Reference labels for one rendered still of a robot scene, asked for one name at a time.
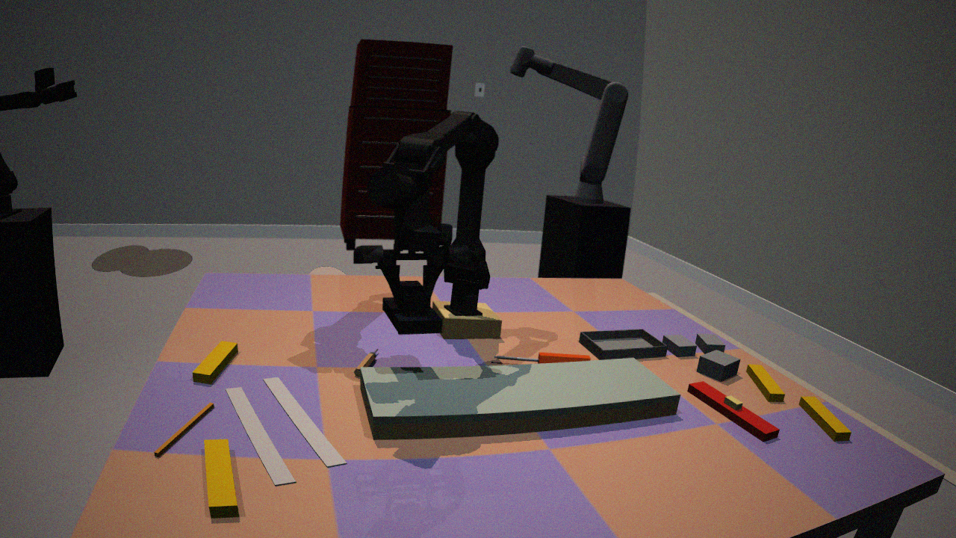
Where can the long red bar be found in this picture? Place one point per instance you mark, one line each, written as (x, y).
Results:
(732, 409)

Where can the red-handled awl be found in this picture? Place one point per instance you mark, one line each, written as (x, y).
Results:
(550, 358)

